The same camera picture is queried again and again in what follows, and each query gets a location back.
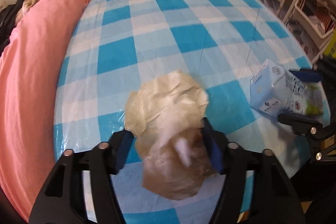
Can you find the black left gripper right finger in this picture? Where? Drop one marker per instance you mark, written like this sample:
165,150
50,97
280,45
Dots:
254,181

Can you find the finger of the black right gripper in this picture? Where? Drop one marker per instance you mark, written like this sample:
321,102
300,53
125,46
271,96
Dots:
314,132
323,71

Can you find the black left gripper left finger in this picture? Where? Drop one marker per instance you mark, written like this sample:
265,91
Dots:
79,177

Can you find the blue green milk carton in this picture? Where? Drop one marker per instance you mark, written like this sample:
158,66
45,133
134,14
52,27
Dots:
275,90

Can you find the white tissue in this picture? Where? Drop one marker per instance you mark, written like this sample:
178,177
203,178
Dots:
166,118

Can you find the pink duvet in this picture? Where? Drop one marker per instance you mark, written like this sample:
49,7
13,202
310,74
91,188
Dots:
30,67

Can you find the blue white checkered tablecloth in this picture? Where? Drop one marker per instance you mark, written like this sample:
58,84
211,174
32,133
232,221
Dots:
118,45

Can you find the black clothes pile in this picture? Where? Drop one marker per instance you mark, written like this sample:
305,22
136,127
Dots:
7,17

